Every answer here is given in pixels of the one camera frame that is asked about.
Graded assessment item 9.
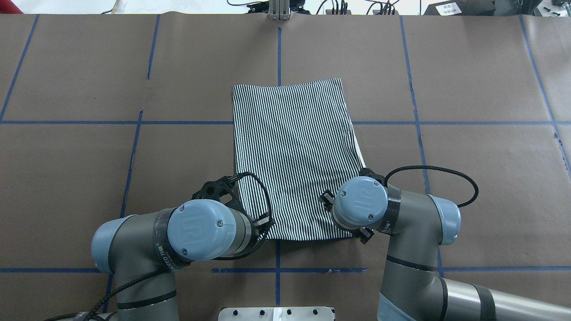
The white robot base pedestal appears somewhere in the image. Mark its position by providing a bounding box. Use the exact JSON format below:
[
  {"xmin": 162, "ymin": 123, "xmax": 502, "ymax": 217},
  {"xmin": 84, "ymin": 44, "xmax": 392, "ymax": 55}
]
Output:
[{"xmin": 218, "ymin": 306, "xmax": 336, "ymax": 321}]

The black box with label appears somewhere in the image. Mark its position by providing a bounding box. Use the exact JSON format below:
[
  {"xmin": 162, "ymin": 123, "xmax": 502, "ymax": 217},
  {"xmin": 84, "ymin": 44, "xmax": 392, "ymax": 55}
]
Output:
[{"xmin": 423, "ymin": 0, "xmax": 496, "ymax": 16}]

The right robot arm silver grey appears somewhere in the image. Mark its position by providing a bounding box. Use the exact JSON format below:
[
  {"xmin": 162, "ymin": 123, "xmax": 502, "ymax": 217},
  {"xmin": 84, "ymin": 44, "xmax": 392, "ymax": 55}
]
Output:
[{"xmin": 319, "ymin": 165, "xmax": 571, "ymax": 321}]

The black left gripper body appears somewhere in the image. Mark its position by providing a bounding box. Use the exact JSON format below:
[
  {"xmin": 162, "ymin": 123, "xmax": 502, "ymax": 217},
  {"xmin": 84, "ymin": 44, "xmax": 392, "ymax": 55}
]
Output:
[{"xmin": 192, "ymin": 176, "xmax": 273, "ymax": 243}]

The navy white striped polo shirt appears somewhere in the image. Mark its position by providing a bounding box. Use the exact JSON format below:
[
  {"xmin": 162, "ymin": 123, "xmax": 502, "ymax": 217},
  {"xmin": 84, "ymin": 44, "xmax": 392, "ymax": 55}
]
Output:
[{"xmin": 232, "ymin": 78, "xmax": 365, "ymax": 242}]

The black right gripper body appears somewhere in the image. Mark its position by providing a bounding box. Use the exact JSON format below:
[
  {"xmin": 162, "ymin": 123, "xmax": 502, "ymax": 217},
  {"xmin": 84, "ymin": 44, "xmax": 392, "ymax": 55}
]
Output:
[{"xmin": 320, "ymin": 168, "xmax": 386, "ymax": 243}]

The black spare gripper tool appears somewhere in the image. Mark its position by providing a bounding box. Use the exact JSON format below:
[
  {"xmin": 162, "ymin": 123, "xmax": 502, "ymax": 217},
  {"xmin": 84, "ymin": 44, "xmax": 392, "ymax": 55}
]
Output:
[{"xmin": 245, "ymin": 0, "xmax": 311, "ymax": 15}]

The orange black usb hub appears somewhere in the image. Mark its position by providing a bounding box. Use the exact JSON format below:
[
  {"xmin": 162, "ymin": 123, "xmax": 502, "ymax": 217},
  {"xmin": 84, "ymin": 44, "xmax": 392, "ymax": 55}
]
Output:
[{"xmin": 322, "ymin": 0, "xmax": 351, "ymax": 16}]

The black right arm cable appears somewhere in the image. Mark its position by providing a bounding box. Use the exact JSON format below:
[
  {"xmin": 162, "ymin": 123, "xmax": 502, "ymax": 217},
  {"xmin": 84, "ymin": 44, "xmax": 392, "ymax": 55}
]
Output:
[{"xmin": 384, "ymin": 165, "xmax": 480, "ymax": 209}]

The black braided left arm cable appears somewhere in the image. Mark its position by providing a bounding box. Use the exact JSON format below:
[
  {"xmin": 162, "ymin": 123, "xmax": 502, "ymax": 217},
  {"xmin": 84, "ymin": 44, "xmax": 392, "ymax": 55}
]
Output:
[{"xmin": 45, "ymin": 172, "xmax": 273, "ymax": 321}]

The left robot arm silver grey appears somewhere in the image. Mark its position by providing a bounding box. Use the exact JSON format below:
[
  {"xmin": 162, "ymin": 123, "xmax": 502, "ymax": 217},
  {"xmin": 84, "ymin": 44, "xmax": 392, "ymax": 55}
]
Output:
[{"xmin": 52, "ymin": 172, "xmax": 275, "ymax": 321}]

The aluminium frame post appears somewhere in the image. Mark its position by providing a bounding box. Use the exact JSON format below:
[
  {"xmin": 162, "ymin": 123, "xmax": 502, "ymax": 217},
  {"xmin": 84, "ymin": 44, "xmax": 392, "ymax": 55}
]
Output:
[{"xmin": 269, "ymin": 0, "xmax": 291, "ymax": 21}]

